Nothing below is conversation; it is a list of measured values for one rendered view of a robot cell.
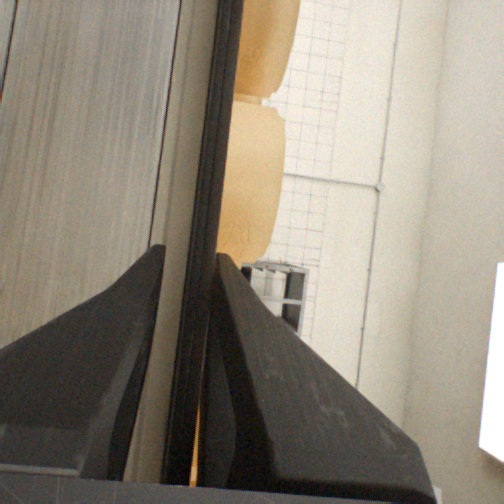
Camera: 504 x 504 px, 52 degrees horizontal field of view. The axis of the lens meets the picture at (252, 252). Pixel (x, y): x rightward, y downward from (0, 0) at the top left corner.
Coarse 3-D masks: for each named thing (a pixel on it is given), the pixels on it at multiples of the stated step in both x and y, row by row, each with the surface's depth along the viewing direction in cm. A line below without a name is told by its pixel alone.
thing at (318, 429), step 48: (240, 288) 10; (240, 336) 8; (288, 336) 8; (240, 384) 7; (288, 384) 7; (336, 384) 7; (240, 432) 7; (288, 432) 6; (336, 432) 6; (384, 432) 6; (240, 480) 7; (288, 480) 5; (336, 480) 5; (384, 480) 6
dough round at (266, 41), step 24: (264, 0) 15; (288, 0) 15; (264, 24) 15; (288, 24) 15; (240, 48) 15; (264, 48) 15; (288, 48) 16; (240, 72) 16; (264, 72) 16; (264, 96) 18
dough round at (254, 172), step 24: (240, 120) 15; (264, 120) 15; (240, 144) 14; (264, 144) 14; (240, 168) 14; (264, 168) 14; (240, 192) 14; (264, 192) 14; (240, 216) 14; (264, 216) 14; (240, 240) 15; (264, 240) 15
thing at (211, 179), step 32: (224, 0) 12; (224, 32) 12; (224, 64) 12; (224, 96) 12; (224, 128) 12; (224, 160) 12; (192, 256) 12; (192, 288) 11; (192, 320) 11; (192, 352) 11; (192, 384) 11; (192, 416) 11; (192, 448) 11
